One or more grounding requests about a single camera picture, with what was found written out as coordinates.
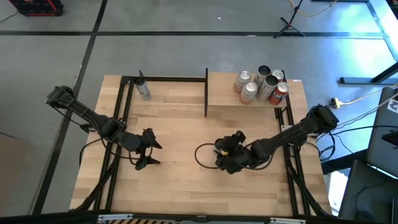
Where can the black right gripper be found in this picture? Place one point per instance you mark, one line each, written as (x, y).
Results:
(241, 152)

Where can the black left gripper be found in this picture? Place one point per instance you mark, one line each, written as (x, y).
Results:
(140, 146)

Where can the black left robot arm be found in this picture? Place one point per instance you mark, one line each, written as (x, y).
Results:
(93, 118)

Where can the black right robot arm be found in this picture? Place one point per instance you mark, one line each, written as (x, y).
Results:
(295, 133)

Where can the tall slim white can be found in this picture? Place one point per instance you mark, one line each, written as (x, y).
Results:
(143, 90)

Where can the white mounting plate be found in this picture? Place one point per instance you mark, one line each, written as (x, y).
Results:
(284, 128)

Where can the black floor bar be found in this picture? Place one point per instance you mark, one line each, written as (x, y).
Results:
(342, 161)

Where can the brown board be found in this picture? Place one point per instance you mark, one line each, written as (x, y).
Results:
(12, 174)

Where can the black tripod stand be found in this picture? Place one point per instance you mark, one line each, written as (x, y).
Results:
(287, 26)

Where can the grey box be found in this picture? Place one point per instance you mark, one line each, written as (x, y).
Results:
(367, 193)

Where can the black desk foot bar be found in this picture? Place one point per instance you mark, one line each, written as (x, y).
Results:
(357, 80)

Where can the grey laptop with sticker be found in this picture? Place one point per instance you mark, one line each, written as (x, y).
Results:
(382, 149)

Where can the black device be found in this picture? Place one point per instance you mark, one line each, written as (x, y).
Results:
(391, 138)

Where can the red and black crate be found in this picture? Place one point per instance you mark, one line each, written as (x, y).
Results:
(34, 7)

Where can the black metal table frame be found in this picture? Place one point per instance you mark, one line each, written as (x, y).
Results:
(206, 93)

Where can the black front rail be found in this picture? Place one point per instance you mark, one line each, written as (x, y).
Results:
(199, 220)

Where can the black aluminium table frame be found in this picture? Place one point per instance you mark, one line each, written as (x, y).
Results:
(171, 79)

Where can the silver bracket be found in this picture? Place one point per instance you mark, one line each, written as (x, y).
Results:
(115, 217)
(287, 221)

